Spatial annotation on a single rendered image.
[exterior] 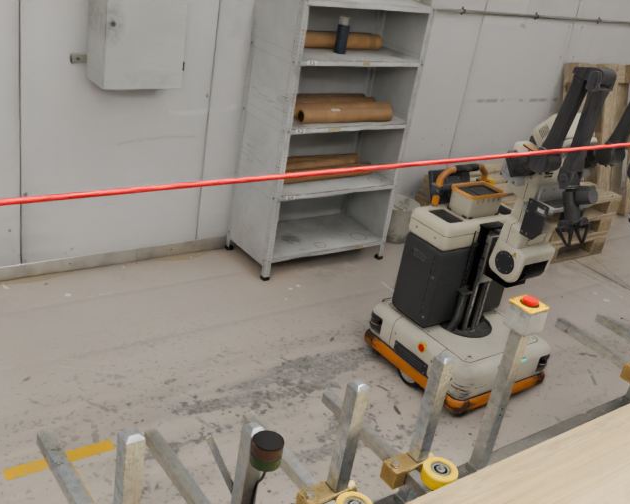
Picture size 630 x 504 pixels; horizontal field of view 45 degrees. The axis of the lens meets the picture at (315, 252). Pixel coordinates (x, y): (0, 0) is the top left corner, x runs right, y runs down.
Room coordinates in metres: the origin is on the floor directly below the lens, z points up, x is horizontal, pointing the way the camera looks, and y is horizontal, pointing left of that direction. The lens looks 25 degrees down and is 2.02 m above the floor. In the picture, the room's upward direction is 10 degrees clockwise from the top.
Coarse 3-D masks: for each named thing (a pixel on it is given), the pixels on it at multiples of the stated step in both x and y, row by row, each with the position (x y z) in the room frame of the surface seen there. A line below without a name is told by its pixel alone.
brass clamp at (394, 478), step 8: (400, 456) 1.47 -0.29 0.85; (408, 456) 1.47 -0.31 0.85; (432, 456) 1.49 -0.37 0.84; (384, 464) 1.44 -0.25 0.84; (400, 464) 1.44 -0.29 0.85; (408, 464) 1.44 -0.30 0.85; (416, 464) 1.45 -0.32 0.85; (384, 472) 1.43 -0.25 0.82; (392, 472) 1.41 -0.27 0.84; (400, 472) 1.41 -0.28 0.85; (384, 480) 1.43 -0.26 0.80; (392, 480) 1.41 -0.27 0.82; (400, 480) 1.42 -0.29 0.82; (392, 488) 1.41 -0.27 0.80
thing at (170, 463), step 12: (144, 432) 1.38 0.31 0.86; (156, 432) 1.38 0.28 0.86; (156, 444) 1.34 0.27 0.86; (156, 456) 1.33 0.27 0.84; (168, 456) 1.31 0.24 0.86; (168, 468) 1.28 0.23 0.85; (180, 468) 1.28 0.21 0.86; (180, 480) 1.25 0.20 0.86; (192, 480) 1.25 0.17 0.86; (180, 492) 1.24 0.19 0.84; (192, 492) 1.22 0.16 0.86
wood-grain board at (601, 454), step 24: (624, 408) 1.76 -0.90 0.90; (576, 432) 1.61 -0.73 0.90; (600, 432) 1.63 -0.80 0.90; (624, 432) 1.65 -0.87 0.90; (528, 456) 1.48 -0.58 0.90; (552, 456) 1.50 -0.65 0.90; (576, 456) 1.52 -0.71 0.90; (600, 456) 1.53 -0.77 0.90; (624, 456) 1.55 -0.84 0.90; (480, 480) 1.37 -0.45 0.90; (504, 480) 1.38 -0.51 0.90; (528, 480) 1.40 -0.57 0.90; (552, 480) 1.41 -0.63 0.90; (576, 480) 1.43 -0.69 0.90; (600, 480) 1.44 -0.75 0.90; (624, 480) 1.46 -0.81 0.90
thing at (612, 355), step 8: (560, 320) 2.32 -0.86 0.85; (560, 328) 2.31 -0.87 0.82; (568, 328) 2.29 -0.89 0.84; (576, 328) 2.28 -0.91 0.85; (576, 336) 2.26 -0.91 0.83; (584, 336) 2.24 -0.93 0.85; (592, 336) 2.25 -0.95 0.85; (584, 344) 2.23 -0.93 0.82; (592, 344) 2.21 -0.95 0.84; (600, 344) 2.20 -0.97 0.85; (600, 352) 2.19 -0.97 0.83; (608, 352) 2.17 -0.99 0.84; (616, 352) 2.17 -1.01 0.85; (616, 360) 2.14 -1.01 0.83; (624, 360) 2.12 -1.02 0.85
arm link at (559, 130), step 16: (576, 80) 2.80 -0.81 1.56; (608, 80) 2.73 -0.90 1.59; (576, 96) 2.79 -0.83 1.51; (560, 112) 2.82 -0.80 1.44; (576, 112) 2.81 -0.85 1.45; (560, 128) 2.81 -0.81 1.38; (544, 144) 2.84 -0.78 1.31; (560, 144) 2.82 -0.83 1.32; (544, 160) 2.80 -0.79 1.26; (560, 160) 2.86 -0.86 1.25
